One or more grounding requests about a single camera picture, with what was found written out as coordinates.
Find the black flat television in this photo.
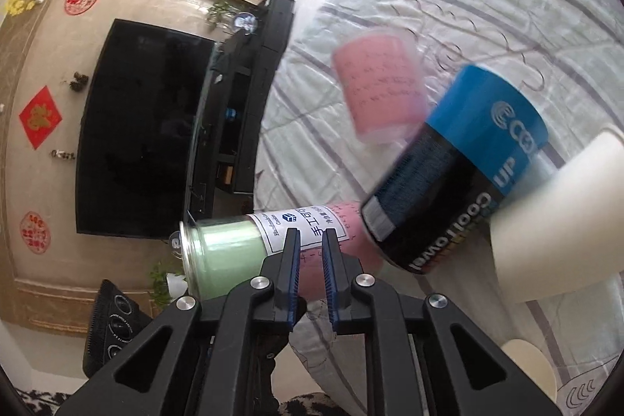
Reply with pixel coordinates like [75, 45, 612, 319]
[75, 19, 215, 240]

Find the white paper cup lying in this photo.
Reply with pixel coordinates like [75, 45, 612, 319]
[490, 127, 623, 303]

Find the red round sticker lower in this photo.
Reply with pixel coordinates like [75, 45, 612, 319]
[19, 211, 52, 255]

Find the white paper cup front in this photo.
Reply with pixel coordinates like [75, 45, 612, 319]
[501, 339, 557, 402]

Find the blue black can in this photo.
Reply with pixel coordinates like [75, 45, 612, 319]
[361, 65, 548, 274]

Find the pink inner cup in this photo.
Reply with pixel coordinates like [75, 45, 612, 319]
[331, 27, 428, 145]

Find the pink green clear tumbler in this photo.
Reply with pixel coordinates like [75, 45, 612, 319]
[180, 202, 383, 302]

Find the red diamond wall sticker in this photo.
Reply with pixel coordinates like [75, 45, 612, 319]
[19, 87, 62, 150]

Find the striped grey tablecloth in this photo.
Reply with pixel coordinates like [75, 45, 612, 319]
[252, 0, 624, 416]

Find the black tv cabinet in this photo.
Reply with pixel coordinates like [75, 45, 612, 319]
[184, 0, 294, 221]

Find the small green plant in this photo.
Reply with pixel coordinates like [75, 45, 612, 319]
[206, 0, 242, 30]

